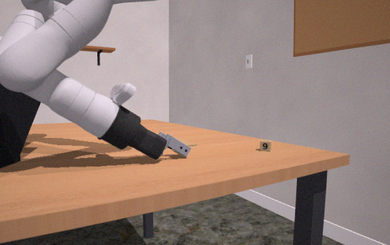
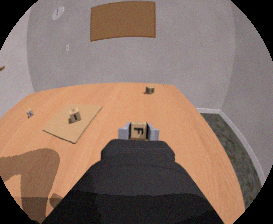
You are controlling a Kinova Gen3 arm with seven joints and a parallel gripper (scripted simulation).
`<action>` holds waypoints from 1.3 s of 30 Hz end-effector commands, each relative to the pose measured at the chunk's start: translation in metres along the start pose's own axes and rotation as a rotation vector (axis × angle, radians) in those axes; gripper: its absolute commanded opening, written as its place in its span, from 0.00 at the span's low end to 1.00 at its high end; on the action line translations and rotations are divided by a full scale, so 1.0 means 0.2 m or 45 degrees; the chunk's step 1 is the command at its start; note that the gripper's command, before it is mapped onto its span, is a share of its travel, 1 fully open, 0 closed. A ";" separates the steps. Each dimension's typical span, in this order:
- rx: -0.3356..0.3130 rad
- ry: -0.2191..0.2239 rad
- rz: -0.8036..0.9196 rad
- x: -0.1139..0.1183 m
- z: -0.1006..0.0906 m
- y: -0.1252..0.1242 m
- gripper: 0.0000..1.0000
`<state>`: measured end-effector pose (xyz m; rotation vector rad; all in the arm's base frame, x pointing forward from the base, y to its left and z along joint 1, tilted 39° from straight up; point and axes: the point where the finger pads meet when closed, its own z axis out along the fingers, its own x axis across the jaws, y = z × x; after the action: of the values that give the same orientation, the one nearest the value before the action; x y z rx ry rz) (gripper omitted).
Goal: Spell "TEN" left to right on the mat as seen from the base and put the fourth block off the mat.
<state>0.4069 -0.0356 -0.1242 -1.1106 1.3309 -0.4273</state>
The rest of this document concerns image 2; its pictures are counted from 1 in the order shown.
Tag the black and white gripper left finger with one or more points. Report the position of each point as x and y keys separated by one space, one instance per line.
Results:
x=125 y=132

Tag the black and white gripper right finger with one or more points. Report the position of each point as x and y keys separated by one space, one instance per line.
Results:
x=152 y=134

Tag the tan square mat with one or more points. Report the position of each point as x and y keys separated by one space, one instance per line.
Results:
x=62 y=127

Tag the beige letter block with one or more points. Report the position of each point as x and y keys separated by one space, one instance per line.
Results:
x=74 y=114
x=138 y=129
x=150 y=89
x=30 y=113

